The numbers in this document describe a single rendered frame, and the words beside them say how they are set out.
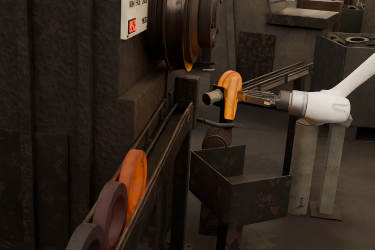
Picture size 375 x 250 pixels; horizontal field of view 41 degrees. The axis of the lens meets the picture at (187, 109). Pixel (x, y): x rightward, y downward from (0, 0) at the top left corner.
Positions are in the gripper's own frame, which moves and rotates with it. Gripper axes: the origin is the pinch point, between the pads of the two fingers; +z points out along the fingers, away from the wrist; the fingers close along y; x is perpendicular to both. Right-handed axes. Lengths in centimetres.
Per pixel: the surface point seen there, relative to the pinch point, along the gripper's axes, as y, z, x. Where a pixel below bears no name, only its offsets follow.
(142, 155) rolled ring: -52, 21, -7
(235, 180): -23.1, -5.5, -23.4
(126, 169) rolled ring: -61, 22, -8
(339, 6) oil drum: 499, -96, 0
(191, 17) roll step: -0.1, 18.4, 25.6
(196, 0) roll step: 1.4, 17.5, 31.6
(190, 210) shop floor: 65, 17, -86
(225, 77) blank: 62, 8, -9
